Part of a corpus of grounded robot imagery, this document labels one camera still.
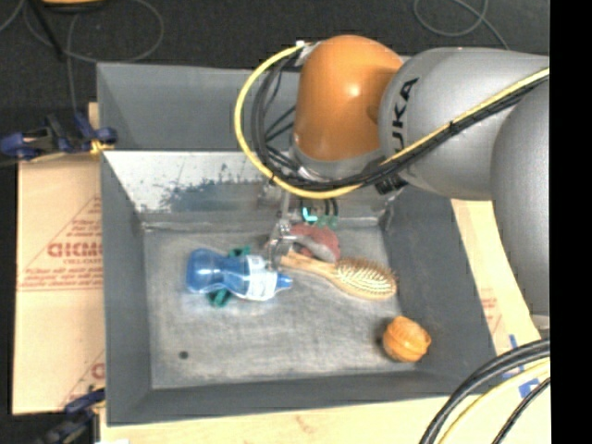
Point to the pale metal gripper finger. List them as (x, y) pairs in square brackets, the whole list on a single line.
[(274, 253), (287, 238)]

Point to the red and grey toy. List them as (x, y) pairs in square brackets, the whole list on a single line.
[(324, 241)]

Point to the blue clear plastic bottle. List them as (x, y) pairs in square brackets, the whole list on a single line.
[(217, 273)]

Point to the green cloth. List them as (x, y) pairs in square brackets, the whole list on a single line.
[(220, 299)]

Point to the wooden hairbrush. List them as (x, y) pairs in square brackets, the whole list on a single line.
[(361, 279)]

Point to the grey metal bin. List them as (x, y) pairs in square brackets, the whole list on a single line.
[(277, 340)]

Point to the orange ribbed ball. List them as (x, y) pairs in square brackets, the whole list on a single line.
[(406, 339)]

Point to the brown cardboard board red print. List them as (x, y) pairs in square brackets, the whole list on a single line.
[(55, 303)]

